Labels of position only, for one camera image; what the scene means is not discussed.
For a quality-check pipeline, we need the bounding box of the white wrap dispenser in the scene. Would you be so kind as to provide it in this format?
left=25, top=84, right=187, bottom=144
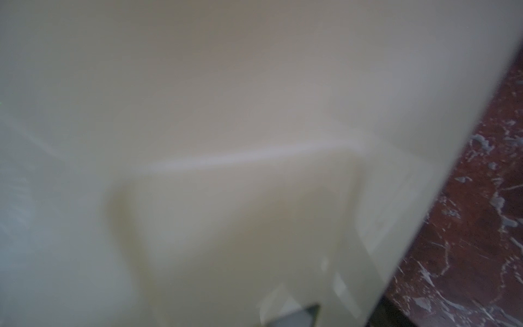
left=1, top=1, right=522, bottom=326

